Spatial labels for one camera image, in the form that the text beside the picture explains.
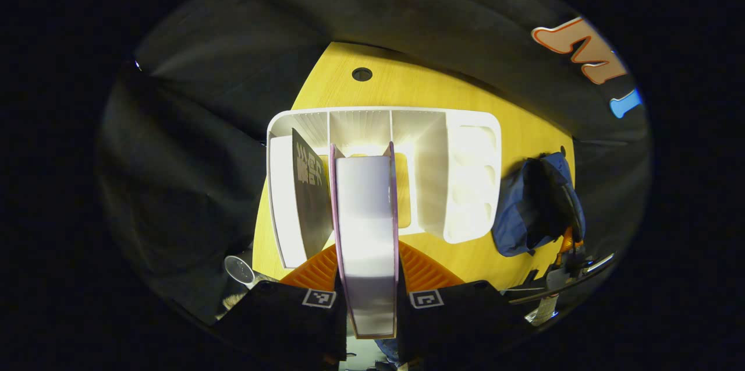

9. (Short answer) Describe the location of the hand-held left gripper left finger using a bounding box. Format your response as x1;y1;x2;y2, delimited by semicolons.
212;243;349;363

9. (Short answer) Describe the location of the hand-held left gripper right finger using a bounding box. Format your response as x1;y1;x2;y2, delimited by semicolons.
398;241;534;363

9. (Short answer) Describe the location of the blue schoolbag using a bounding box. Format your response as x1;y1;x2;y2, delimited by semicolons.
491;152;586;259

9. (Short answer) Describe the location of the pink cover book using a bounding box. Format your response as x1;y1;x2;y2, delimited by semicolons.
329;141;402;340

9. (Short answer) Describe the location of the dark cover book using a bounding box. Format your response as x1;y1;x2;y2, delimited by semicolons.
290;128;334;259

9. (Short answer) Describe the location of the white plastic bookshelf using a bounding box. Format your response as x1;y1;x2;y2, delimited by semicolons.
266;105;503;270

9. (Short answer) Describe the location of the clear plastic cup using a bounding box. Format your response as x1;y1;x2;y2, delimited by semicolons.
223;255;257;288

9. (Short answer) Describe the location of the black backdrop cloth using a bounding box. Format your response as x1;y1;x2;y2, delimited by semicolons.
99;0;650;325

